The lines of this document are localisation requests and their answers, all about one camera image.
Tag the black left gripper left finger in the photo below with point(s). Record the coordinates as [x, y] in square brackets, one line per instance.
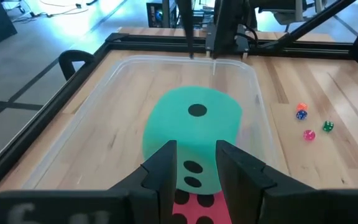
[73, 208]

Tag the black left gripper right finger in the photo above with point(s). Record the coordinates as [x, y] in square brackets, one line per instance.
[291, 208]

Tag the clear plastic container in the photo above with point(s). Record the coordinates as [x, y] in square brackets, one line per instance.
[104, 124]

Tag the large red foam die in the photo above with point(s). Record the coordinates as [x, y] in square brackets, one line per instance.
[193, 210]

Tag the large teal foam die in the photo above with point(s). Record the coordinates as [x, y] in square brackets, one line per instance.
[194, 133]

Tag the black computer tower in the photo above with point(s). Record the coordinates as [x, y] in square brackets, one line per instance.
[158, 15]

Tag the small pink die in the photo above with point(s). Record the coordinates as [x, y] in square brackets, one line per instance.
[309, 135]

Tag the small green die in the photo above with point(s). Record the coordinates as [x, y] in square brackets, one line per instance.
[328, 126]

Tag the small blue die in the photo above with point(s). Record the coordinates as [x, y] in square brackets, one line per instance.
[301, 115]

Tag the small orange die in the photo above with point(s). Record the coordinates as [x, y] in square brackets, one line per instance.
[302, 106]

